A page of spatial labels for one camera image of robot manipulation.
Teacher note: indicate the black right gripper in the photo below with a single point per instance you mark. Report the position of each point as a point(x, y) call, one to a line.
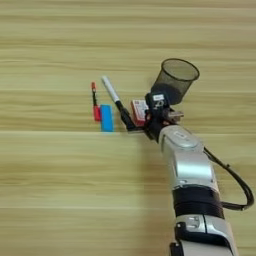
point(156, 121)

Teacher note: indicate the red white card box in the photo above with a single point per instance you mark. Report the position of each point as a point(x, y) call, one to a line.
point(139, 111)

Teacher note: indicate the blue eraser block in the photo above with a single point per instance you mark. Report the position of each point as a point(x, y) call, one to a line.
point(106, 118)

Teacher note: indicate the white marker black cap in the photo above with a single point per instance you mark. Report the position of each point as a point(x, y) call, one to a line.
point(111, 91)

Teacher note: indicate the red pen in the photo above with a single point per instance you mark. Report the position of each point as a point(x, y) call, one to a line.
point(95, 103)

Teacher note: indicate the black mesh pen cup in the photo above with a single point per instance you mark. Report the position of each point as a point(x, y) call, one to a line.
point(175, 80)

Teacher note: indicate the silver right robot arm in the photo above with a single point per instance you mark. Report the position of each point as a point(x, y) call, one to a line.
point(191, 173)

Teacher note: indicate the small black box white label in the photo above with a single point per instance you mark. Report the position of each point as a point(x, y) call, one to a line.
point(156, 100)

